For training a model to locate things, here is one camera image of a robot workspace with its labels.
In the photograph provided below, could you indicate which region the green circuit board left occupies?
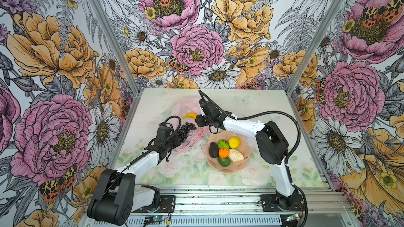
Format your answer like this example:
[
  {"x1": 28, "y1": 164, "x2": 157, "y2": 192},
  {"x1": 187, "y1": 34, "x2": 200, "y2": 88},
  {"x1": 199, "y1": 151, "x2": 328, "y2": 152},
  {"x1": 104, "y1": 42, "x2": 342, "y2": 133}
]
[{"x1": 143, "y1": 216, "x2": 168, "y2": 227}]

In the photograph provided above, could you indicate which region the aluminium frame rail front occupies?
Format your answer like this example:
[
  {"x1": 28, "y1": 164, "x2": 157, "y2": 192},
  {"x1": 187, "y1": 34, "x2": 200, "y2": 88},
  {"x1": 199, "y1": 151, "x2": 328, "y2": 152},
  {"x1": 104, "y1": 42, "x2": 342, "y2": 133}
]
[{"x1": 82, "y1": 185, "x2": 351, "y2": 216}]

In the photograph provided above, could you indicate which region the dark green fake avocado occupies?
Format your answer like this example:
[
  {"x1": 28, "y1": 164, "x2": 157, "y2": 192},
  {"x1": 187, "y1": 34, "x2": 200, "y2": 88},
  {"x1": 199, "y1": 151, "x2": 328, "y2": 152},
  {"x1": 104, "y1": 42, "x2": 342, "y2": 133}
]
[{"x1": 217, "y1": 157, "x2": 231, "y2": 167}]

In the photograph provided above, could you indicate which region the yellow fake banana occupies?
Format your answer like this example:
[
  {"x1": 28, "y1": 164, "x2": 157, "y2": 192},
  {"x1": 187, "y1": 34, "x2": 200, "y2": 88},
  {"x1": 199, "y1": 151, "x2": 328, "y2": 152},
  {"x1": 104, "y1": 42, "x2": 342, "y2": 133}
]
[{"x1": 182, "y1": 113, "x2": 197, "y2": 120}]

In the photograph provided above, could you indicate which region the right aluminium corner post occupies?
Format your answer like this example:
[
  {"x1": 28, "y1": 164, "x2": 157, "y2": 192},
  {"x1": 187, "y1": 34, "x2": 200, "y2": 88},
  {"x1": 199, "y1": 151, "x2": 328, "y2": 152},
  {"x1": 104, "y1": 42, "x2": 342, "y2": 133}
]
[{"x1": 286, "y1": 0, "x2": 346, "y2": 95}]

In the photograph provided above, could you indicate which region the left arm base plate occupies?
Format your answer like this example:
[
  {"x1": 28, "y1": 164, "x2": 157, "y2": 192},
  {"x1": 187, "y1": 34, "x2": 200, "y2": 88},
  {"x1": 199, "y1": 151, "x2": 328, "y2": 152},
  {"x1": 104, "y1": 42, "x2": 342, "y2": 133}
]
[{"x1": 136, "y1": 195, "x2": 176, "y2": 213}]

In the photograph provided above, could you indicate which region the green fake lime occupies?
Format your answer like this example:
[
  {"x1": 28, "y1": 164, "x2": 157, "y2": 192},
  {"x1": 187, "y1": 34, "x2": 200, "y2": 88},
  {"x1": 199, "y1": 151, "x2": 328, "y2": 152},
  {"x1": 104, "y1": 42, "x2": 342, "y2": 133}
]
[{"x1": 217, "y1": 139, "x2": 230, "y2": 149}]

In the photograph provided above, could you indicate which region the beige fake garlic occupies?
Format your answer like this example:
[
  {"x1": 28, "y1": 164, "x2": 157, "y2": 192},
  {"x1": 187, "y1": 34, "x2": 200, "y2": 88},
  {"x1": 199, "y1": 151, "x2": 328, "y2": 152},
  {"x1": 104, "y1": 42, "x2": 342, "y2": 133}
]
[{"x1": 228, "y1": 148, "x2": 245, "y2": 162}]

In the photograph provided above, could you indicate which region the left aluminium corner post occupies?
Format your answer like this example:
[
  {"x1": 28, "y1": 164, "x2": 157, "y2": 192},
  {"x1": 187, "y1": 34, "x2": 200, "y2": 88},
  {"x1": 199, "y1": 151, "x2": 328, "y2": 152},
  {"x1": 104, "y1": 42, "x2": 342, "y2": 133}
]
[{"x1": 88, "y1": 0, "x2": 141, "y2": 97}]

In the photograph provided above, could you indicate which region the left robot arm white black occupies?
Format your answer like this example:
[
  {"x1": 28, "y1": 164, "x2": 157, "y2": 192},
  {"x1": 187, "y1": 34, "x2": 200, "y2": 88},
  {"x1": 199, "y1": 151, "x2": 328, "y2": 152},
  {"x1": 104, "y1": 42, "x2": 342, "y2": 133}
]
[{"x1": 87, "y1": 123, "x2": 181, "y2": 226}]

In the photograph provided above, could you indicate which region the pink plastic bag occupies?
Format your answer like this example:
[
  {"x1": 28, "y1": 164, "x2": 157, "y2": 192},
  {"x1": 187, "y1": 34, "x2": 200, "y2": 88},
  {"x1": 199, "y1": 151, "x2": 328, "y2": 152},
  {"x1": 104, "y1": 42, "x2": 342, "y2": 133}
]
[{"x1": 171, "y1": 97, "x2": 208, "y2": 153}]

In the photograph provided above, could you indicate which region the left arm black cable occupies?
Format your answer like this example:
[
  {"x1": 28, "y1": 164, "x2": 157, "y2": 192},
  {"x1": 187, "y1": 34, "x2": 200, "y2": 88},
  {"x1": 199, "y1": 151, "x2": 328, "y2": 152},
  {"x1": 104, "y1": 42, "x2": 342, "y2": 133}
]
[{"x1": 97, "y1": 115, "x2": 183, "y2": 209}]

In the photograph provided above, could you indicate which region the aluminium corner post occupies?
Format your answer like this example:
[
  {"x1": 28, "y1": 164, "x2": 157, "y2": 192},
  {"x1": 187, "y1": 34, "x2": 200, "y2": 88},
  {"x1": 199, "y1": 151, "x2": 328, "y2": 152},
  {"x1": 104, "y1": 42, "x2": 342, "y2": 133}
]
[
  {"x1": 88, "y1": 0, "x2": 141, "y2": 97},
  {"x1": 286, "y1": 0, "x2": 346, "y2": 95}
]

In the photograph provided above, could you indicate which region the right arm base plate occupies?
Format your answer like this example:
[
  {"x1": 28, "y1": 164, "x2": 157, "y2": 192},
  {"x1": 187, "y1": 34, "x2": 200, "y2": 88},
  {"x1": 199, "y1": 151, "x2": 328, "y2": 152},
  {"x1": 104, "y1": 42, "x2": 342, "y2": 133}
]
[{"x1": 258, "y1": 194, "x2": 306, "y2": 212}]

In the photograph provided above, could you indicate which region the dark brown fake avocado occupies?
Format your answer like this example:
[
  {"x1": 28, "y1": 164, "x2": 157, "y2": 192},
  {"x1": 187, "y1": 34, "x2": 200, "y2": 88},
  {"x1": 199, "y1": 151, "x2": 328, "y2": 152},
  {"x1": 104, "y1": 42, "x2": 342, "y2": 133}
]
[{"x1": 208, "y1": 142, "x2": 219, "y2": 158}]

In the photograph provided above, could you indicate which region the green circuit board right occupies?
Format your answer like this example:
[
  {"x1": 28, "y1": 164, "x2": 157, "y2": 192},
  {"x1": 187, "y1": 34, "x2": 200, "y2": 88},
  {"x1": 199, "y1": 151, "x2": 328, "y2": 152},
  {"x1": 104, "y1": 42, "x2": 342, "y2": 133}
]
[{"x1": 286, "y1": 213, "x2": 300, "y2": 221}]

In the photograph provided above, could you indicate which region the orange fake fruit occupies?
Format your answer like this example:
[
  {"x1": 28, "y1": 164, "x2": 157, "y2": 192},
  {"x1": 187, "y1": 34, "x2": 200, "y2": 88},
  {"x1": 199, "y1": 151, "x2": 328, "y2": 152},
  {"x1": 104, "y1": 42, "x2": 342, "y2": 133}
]
[{"x1": 218, "y1": 148, "x2": 229, "y2": 159}]

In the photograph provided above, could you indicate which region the pink faceted plastic bowl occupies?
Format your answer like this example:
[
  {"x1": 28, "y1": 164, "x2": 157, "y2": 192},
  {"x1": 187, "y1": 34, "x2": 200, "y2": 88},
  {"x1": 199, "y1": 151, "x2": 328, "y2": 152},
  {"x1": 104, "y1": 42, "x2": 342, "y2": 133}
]
[{"x1": 204, "y1": 131, "x2": 251, "y2": 174}]

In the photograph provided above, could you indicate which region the yellow fake lemon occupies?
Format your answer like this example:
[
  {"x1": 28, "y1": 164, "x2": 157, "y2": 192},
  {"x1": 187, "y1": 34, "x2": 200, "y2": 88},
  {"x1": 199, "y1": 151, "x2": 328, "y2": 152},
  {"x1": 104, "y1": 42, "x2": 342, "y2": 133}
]
[{"x1": 228, "y1": 137, "x2": 241, "y2": 149}]

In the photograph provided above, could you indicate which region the green circuit board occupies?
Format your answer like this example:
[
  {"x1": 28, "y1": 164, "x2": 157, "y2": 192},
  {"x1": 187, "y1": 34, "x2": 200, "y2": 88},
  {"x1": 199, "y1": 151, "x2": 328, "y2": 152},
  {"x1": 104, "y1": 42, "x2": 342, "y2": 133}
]
[
  {"x1": 143, "y1": 216, "x2": 168, "y2": 227},
  {"x1": 286, "y1": 213, "x2": 300, "y2": 221}
]

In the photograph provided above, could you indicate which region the white slotted cable duct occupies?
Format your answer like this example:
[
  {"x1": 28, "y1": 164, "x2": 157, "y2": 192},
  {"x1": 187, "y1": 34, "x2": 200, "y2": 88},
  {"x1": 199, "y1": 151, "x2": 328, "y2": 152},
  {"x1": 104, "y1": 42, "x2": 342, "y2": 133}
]
[{"x1": 124, "y1": 215, "x2": 282, "y2": 227}]

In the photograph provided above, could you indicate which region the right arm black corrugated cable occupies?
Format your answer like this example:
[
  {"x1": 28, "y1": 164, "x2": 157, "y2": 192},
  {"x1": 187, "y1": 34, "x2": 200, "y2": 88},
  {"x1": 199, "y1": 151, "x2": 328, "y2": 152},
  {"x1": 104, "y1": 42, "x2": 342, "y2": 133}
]
[{"x1": 198, "y1": 89, "x2": 309, "y2": 227}]

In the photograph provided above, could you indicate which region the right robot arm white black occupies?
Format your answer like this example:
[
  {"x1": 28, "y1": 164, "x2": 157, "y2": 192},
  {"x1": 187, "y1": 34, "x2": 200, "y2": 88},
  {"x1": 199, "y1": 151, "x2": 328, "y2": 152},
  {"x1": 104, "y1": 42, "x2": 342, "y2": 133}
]
[{"x1": 195, "y1": 91, "x2": 302, "y2": 211}]

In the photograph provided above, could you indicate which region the dark fake grape bunch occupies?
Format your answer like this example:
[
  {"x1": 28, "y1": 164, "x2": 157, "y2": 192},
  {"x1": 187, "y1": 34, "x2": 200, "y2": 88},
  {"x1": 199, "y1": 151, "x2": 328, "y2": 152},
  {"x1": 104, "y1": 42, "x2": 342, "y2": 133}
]
[{"x1": 177, "y1": 123, "x2": 197, "y2": 143}]

